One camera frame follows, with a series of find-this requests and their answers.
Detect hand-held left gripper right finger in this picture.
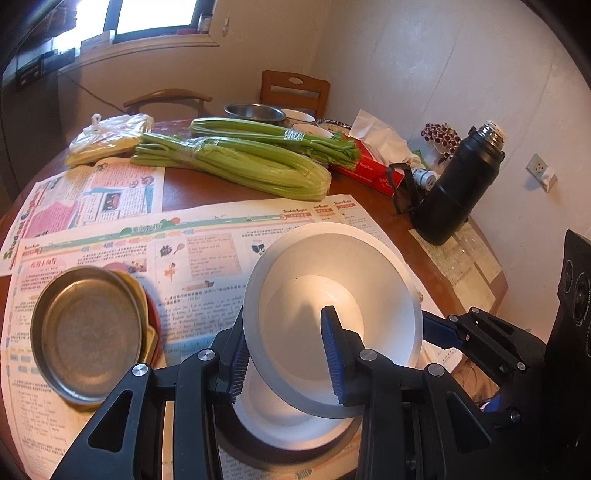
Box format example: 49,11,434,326
321,305,499,480

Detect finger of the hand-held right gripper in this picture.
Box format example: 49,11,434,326
422,307,548,402

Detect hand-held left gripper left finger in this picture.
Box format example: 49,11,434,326
58,318,252,480

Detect white bowl underneath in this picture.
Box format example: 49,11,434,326
233,367,363,450

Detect orange plate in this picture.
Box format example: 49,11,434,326
139,281,163,363

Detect yellow ribbed bowl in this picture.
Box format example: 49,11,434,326
113,270,160,365

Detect round steel pan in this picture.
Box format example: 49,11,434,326
30,265,144,407

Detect pink printed newspaper sheet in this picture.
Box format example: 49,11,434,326
0,198,458,480

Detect black thermos flask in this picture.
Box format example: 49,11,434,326
385,121,506,245

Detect red tissue box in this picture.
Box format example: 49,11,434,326
330,138,416,197

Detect dark red flower decoration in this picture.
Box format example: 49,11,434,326
420,122,461,162

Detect white tissue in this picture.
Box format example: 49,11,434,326
347,109,423,167

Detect thick celery bunch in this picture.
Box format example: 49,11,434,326
130,133,333,202

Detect white bowl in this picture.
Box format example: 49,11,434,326
281,108,317,127
291,122,334,139

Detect patterned plate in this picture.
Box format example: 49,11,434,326
316,117,354,137

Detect leafy celery bunch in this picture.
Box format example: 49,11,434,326
190,117,361,169

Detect folded colourful newspaper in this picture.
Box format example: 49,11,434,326
0,157,167,278

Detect small steel bowl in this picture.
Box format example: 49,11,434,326
224,103,286,126

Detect plastic bag of yellow food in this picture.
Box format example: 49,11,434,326
65,113,155,167

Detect curved wooden chair back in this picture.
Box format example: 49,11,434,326
124,89,214,118

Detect black device on sill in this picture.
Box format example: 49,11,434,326
16,48,75,88

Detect window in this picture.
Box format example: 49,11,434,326
104,0,218,44

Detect white wall outlet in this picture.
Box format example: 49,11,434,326
527,154,558,192

